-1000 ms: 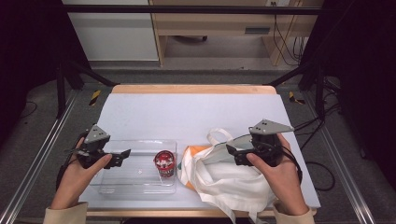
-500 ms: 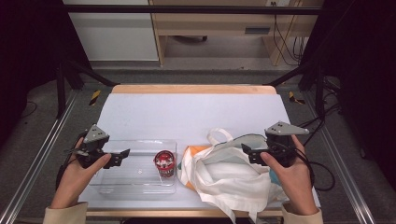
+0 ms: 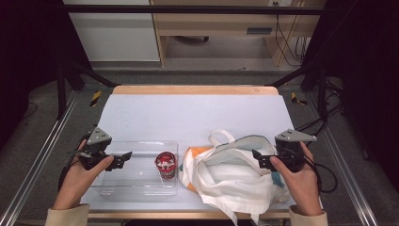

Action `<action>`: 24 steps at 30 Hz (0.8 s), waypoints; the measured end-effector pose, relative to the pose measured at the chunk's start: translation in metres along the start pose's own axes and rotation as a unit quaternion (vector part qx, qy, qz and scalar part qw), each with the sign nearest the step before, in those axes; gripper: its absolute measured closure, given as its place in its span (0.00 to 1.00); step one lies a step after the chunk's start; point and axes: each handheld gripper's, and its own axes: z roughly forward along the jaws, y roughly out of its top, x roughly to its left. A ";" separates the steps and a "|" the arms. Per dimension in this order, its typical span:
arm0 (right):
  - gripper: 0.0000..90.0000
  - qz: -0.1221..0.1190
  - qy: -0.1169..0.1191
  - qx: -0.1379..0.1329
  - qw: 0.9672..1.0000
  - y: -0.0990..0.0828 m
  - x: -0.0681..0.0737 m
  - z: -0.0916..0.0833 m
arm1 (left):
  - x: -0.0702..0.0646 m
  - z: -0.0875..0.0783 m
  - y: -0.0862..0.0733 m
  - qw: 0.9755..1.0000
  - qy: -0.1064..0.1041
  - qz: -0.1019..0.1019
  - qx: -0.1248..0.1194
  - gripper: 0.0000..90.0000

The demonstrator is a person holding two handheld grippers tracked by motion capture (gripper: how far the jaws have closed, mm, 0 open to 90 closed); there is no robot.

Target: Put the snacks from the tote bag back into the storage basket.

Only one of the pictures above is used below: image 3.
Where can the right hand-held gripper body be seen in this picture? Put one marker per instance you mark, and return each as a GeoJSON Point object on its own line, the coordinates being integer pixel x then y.
{"type": "Point", "coordinates": [290, 150]}

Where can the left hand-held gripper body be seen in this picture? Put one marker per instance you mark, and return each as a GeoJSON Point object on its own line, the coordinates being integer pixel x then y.
{"type": "Point", "coordinates": [97, 139]}

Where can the clear plastic tray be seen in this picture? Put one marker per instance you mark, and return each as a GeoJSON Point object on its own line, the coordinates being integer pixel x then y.
{"type": "Point", "coordinates": [138, 179]}

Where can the white tote bag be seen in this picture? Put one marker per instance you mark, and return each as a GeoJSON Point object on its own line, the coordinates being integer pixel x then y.
{"type": "Point", "coordinates": [232, 179]}

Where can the red can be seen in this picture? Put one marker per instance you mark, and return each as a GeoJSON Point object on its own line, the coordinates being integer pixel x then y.
{"type": "Point", "coordinates": [165, 164]}

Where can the person's right hand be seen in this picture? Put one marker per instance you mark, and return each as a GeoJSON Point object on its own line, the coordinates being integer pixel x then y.
{"type": "Point", "coordinates": [301, 191]}

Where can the person's left hand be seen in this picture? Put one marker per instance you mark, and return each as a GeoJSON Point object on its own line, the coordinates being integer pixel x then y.
{"type": "Point", "coordinates": [75, 185]}

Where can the yellow black tape strip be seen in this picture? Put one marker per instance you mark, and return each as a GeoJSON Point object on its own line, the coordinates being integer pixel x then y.
{"type": "Point", "coordinates": [296, 99]}
{"type": "Point", "coordinates": [95, 98]}

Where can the black metal stand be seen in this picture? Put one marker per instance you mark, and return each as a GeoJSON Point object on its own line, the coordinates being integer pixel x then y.
{"type": "Point", "coordinates": [322, 94]}
{"type": "Point", "coordinates": [61, 91]}

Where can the light grey table mat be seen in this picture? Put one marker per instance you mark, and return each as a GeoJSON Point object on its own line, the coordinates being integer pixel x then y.
{"type": "Point", "coordinates": [188, 116]}

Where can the white cabinet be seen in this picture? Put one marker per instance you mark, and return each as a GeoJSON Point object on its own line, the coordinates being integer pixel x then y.
{"type": "Point", "coordinates": [119, 37]}

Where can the dark curtain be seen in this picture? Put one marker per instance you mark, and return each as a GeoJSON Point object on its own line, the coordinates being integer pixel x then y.
{"type": "Point", "coordinates": [367, 62]}
{"type": "Point", "coordinates": [28, 47]}

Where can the wooden desk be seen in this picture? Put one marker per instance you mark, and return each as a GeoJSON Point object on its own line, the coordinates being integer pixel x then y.
{"type": "Point", "coordinates": [219, 23]}

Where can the aluminium floor rail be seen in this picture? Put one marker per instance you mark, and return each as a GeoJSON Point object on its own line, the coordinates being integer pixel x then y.
{"type": "Point", "coordinates": [348, 169]}
{"type": "Point", "coordinates": [40, 150]}

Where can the black horizontal frame bar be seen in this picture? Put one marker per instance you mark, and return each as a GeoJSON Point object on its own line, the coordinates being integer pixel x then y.
{"type": "Point", "coordinates": [188, 10]}

